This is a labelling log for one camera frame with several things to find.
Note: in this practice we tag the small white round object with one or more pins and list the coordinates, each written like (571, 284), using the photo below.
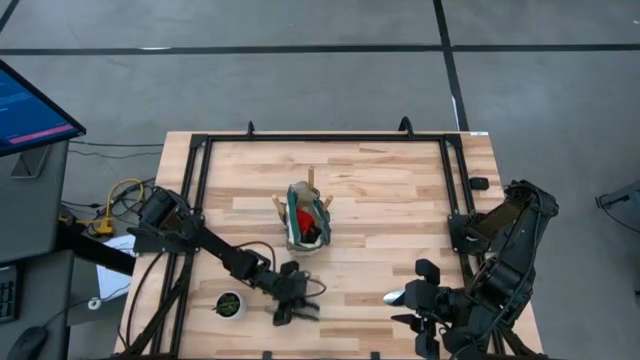
(94, 303)

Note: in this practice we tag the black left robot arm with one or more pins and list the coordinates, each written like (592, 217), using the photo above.
(220, 247)

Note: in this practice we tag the small black box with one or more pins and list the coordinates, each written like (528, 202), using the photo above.
(479, 183)

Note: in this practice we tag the black support beam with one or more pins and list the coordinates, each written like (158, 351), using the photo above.
(100, 254)

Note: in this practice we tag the gray workstation desk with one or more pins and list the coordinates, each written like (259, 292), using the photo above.
(30, 220)

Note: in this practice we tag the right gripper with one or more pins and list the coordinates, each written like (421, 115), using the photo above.
(430, 302)

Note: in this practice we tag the green plant in white pot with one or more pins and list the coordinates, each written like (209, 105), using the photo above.
(228, 304)

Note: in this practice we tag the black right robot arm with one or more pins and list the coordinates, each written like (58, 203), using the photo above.
(505, 280)

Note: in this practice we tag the red and black gardening glove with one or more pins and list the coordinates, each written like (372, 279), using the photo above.
(305, 220)

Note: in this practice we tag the white paper sheet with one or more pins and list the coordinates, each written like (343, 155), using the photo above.
(112, 280)

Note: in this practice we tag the black computer mouse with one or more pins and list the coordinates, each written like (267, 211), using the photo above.
(27, 344)

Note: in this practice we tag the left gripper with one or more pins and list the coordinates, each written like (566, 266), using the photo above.
(287, 285)

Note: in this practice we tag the black keyboard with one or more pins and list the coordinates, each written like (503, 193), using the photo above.
(7, 295)

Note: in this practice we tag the blue screen monitor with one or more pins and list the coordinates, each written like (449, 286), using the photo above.
(25, 110)

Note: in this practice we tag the cream and green gardening bag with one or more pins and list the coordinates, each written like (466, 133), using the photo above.
(301, 192)

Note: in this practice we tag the black metal table frame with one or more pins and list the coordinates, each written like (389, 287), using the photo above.
(325, 137)

